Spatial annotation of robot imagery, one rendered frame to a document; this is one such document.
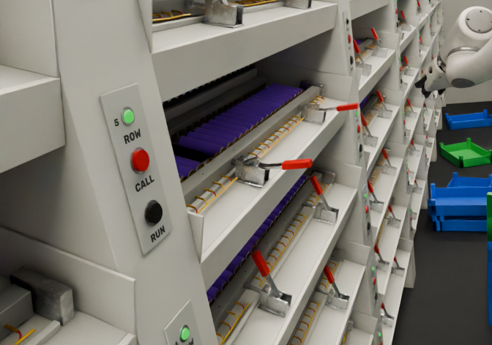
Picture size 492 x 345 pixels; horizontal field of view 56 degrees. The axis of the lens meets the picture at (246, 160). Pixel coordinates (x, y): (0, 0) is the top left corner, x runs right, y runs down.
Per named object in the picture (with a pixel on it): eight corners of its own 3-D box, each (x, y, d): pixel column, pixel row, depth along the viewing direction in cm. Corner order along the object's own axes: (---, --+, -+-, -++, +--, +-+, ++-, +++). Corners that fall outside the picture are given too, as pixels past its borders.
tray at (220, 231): (344, 122, 95) (353, 77, 91) (198, 302, 44) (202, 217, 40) (255, 102, 102) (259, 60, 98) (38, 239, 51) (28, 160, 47)
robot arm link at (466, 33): (474, 75, 108) (476, 41, 111) (498, 44, 96) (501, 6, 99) (437, 69, 110) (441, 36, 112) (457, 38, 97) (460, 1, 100)
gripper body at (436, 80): (438, 76, 111) (425, 97, 122) (480, 67, 111) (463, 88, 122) (428, 50, 114) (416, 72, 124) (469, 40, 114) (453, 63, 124)
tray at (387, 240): (404, 217, 171) (413, 184, 165) (376, 323, 120) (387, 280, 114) (350, 202, 178) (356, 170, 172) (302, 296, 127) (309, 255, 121)
